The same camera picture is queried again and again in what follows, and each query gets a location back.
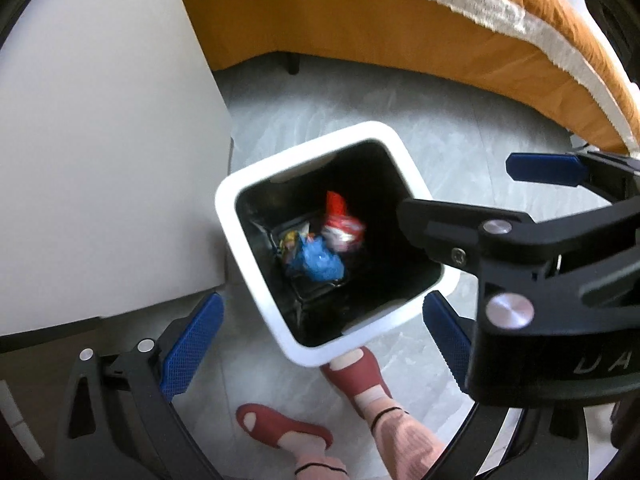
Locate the orange bed frame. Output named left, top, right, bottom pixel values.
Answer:
left=173, top=0, right=632, bottom=155

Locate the orange quilt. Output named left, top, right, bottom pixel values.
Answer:
left=444, top=0, right=632, bottom=92

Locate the yellow candy wrapper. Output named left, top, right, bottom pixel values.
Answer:
left=278, top=230, right=304, bottom=266

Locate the red snack wrapper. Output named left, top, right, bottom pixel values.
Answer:
left=320, top=190, right=366, bottom=254

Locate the red slipper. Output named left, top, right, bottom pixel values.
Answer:
left=235, top=403, right=334, bottom=451
left=320, top=345, right=394, bottom=421

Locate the person's leg in pink sock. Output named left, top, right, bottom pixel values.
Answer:
left=293, top=447, right=352, bottom=480
left=367, top=404, right=452, bottom=480

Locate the white trash bin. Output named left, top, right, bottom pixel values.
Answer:
left=214, top=120, right=461, bottom=367

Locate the blue plastic wrapper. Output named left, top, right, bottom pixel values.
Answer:
left=292, top=234, right=347, bottom=282

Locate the white table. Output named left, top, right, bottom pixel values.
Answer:
left=0, top=0, right=235, bottom=357

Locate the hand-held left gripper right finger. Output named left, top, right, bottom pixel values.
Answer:
left=423, top=290, right=592, bottom=480

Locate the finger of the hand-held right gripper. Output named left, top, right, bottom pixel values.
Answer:
left=505, top=152, right=640, bottom=202
left=397, top=198, right=537, bottom=282

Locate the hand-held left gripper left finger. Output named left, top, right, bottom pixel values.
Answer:
left=54, top=292, right=225, bottom=480

